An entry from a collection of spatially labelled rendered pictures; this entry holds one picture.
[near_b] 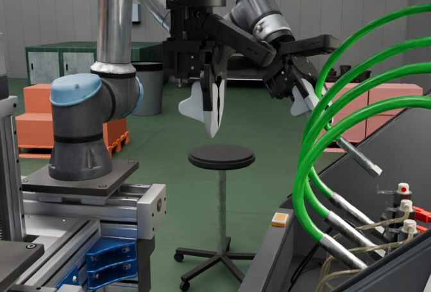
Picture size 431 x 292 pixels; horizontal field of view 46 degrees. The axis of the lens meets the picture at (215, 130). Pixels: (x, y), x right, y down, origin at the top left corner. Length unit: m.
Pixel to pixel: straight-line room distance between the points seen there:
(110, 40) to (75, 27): 10.19
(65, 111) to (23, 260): 0.43
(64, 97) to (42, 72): 8.34
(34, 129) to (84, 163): 4.12
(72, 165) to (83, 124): 0.10
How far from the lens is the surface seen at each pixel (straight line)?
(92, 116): 1.20
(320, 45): 0.97
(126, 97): 1.30
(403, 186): 0.89
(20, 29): 12.08
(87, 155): 1.21
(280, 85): 1.01
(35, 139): 5.34
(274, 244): 1.08
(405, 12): 0.91
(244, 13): 1.10
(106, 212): 1.21
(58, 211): 1.27
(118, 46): 1.29
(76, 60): 9.21
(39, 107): 5.66
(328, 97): 0.78
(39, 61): 9.53
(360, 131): 5.41
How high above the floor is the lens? 1.42
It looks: 13 degrees down
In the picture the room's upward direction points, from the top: straight up
